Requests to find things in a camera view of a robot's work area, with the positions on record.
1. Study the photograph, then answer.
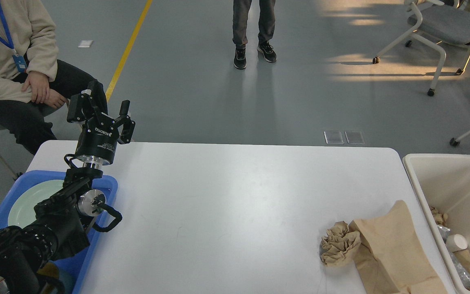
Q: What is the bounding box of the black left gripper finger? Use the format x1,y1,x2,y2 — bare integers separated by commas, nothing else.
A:
67,80,107,123
115,100,136,145

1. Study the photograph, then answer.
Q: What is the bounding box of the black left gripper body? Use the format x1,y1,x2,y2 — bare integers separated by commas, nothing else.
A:
75,115,119,165

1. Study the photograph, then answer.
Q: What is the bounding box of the green plate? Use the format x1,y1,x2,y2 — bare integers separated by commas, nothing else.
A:
7,179,64,228

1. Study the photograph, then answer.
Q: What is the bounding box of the dark teal mug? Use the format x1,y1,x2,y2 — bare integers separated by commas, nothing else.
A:
37,262,75,294

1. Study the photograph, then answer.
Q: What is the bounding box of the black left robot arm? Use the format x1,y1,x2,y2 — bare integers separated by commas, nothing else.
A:
0,81,135,294

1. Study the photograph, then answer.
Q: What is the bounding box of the person in beige sweater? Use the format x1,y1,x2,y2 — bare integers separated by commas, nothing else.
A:
0,0,94,154

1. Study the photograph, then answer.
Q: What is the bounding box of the blue plastic tray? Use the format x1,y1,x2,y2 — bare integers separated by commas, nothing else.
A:
0,170,99,294

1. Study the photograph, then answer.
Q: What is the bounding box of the person in black sneakers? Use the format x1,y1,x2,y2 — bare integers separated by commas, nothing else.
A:
232,0,277,70

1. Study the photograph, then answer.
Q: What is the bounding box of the crumpled brown paper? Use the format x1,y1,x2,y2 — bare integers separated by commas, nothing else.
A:
319,221,361,267

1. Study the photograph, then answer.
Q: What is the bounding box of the brown paper bag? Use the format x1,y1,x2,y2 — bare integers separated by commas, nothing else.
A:
350,200,447,294

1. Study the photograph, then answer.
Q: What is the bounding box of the crumpled paper in bin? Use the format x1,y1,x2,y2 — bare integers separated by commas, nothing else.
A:
429,205,449,227

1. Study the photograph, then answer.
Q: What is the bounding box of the grey office chair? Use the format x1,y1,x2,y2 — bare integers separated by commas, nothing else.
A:
372,0,470,96

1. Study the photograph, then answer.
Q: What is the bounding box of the white plastic bin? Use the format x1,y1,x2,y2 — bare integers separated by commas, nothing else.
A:
403,153,470,294

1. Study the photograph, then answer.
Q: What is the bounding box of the small white cup in bin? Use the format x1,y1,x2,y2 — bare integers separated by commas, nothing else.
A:
445,234,468,252

